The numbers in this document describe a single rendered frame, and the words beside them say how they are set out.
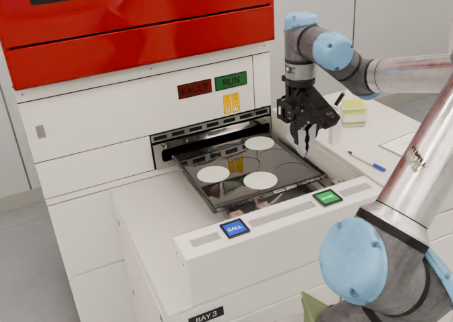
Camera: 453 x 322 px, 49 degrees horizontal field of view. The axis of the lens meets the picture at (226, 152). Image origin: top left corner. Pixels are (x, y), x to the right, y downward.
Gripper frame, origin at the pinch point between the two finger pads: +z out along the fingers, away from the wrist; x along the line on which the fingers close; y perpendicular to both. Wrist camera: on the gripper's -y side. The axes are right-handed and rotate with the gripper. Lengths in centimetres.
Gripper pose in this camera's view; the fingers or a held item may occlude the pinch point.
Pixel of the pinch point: (305, 153)
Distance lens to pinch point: 129.7
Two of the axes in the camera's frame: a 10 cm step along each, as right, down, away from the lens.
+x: -8.3, 3.1, -4.6
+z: 0.7, 8.8, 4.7
